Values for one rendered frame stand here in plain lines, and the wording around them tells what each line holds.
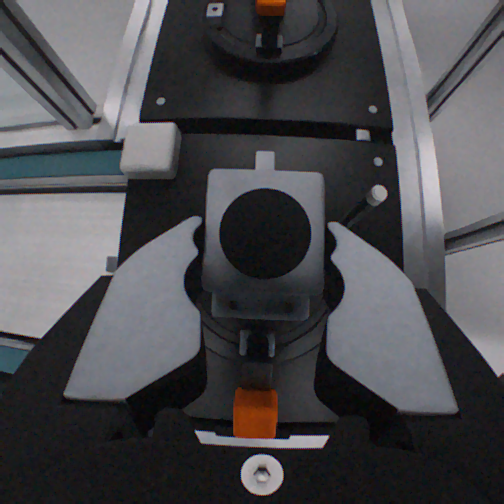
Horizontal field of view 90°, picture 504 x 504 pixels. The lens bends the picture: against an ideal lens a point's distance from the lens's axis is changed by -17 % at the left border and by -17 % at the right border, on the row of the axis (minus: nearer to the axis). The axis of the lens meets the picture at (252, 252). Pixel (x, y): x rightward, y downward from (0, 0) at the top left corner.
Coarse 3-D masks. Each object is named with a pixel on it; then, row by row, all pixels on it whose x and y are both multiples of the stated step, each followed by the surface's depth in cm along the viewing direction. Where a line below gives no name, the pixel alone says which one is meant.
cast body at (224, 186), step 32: (256, 160) 15; (224, 192) 11; (256, 192) 10; (288, 192) 11; (320, 192) 11; (224, 224) 10; (256, 224) 10; (288, 224) 10; (320, 224) 11; (224, 256) 10; (256, 256) 9; (288, 256) 9; (320, 256) 10; (224, 288) 10; (256, 288) 10; (288, 288) 10; (320, 288) 10
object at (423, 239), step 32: (160, 0) 30; (384, 0) 30; (128, 32) 29; (384, 32) 29; (128, 64) 28; (384, 64) 28; (416, 64) 28; (128, 96) 28; (416, 96) 27; (416, 128) 27; (416, 160) 27; (416, 192) 26; (416, 224) 25; (416, 256) 25
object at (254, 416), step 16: (256, 336) 20; (256, 352) 18; (256, 368) 13; (272, 368) 13; (256, 384) 14; (240, 400) 13; (256, 400) 13; (272, 400) 13; (240, 416) 12; (256, 416) 12; (272, 416) 12; (240, 432) 13; (256, 432) 13; (272, 432) 13
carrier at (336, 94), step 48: (192, 0) 29; (240, 0) 26; (288, 0) 26; (336, 0) 28; (192, 48) 27; (240, 48) 25; (288, 48) 25; (336, 48) 27; (144, 96) 26; (192, 96) 26; (240, 96) 26; (288, 96) 26; (336, 96) 26; (384, 96) 26
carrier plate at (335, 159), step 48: (192, 144) 26; (240, 144) 25; (288, 144) 25; (336, 144) 25; (384, 144) 25; (144, 192) 25; (192, 192) 25; (336, 192) 25; (144, 240) 24; (384, 240) 24; (240, 384) 22; (288, 384) 22
